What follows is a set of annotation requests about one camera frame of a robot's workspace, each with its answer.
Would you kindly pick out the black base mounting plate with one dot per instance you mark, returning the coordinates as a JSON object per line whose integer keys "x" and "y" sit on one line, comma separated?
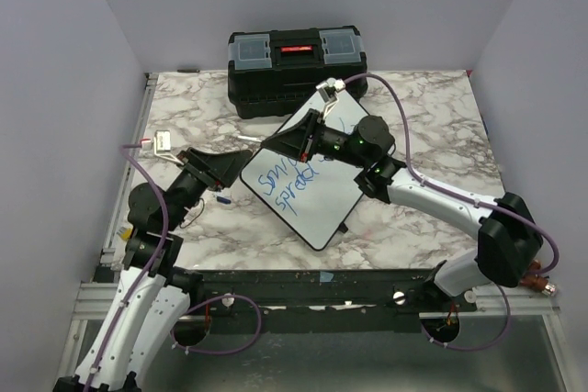
{"x": 313, "y": 301}

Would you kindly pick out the white marker pen blue cap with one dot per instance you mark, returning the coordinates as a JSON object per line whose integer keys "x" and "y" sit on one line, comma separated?
{"x": 250, "y": 138}

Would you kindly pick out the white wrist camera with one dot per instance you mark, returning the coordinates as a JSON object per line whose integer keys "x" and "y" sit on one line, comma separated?
{"x": 329, "y": 90}
{"x": 161, "y": 145}

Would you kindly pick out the aluminium frame rail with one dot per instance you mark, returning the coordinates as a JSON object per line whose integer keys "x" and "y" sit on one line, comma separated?
{"x": 98, "y": 263}

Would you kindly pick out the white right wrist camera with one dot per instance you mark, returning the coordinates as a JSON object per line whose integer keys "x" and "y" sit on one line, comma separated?
{"x": 329, "y": 90}

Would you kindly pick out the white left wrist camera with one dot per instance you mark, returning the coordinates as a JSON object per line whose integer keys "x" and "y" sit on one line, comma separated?
{"x": 161, "y": 145}

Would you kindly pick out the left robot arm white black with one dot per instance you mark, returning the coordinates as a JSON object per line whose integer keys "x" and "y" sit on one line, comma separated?
{"x": 152, "y": 293}

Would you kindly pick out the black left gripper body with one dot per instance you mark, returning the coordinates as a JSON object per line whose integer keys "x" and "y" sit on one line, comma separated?
{"x": 192, "y": 183}

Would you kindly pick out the small yellow grey object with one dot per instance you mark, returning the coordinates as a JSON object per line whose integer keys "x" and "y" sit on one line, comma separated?
{"x": 124, "y": 233}

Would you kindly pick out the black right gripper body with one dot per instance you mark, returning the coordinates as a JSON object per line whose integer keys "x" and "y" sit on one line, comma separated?
{"x": 329, "y": 142}

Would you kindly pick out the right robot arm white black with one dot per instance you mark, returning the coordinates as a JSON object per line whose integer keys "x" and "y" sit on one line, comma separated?
{"x": 507, "y": 244}

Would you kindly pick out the white whiteboard with black rim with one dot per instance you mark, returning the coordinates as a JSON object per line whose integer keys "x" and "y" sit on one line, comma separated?
{"x": 312, "y": 198}

